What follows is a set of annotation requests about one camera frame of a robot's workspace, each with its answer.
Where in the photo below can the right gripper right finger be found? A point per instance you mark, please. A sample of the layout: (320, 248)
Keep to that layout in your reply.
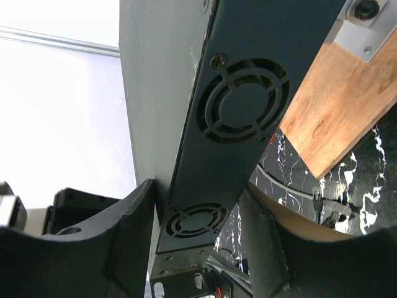
(291, 256)

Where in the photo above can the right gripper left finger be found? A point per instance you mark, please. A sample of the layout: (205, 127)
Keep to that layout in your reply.
(103, 256)

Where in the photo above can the black marble pattern mat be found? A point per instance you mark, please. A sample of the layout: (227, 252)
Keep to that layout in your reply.
(364, 180)

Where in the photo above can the brown wooden board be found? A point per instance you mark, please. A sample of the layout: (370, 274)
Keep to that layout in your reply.
(339, 100)

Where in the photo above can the dark teal network switch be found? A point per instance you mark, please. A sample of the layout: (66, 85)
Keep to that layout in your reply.
(206, 85)

